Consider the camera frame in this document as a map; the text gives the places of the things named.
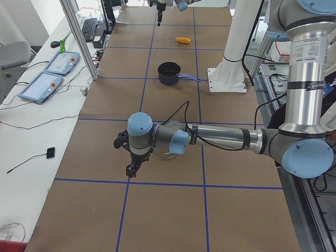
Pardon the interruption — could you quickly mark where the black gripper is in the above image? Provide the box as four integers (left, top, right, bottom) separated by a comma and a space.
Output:
126, 151, 151, 177
156, 2, 164, 26

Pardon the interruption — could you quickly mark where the yellow corn cob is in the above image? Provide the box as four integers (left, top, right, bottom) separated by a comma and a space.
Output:
175, 37, 191, 45

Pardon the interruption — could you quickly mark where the glass pot lid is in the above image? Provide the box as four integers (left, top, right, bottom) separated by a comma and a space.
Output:
153, 120, 180, 160

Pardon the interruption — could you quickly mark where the dark blue pot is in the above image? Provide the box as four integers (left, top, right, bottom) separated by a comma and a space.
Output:
157, 61, 202, 86

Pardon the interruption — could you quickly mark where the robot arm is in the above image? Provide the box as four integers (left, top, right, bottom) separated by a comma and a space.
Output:
121, 1, 331, 178
149, 0, 198, 26

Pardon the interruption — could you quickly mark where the black keyboard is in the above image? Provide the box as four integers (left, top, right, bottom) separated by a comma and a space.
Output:
82, 18, 97, 42

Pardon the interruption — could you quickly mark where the black usb hub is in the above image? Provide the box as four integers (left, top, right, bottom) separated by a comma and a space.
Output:
46, 147, 56, 159

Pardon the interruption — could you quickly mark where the upper teach pendant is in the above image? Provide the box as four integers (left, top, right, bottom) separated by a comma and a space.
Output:
44, 51, 80, 76

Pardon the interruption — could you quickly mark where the teach pendant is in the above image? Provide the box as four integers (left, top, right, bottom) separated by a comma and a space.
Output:
44, 51, 80, 76
18, 71, 63, 104

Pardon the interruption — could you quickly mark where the lower teach pendant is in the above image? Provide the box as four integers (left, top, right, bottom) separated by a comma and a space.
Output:
18, 71, 63, 104

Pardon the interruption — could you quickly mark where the seated person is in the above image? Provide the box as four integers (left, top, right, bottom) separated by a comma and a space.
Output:
267, 71, 335, 153

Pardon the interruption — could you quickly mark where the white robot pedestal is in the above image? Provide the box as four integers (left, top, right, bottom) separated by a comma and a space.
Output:
207, 0, 264, 93

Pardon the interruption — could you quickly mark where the aluminium frame post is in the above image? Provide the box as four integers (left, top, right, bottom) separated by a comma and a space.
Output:
60, 0, 98, 80

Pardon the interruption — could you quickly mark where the black hub cable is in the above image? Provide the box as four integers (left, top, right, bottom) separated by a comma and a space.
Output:
6, 154, 48, 174

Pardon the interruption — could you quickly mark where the green handled tool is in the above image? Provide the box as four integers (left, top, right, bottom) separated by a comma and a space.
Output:
50, 39, 66, 54

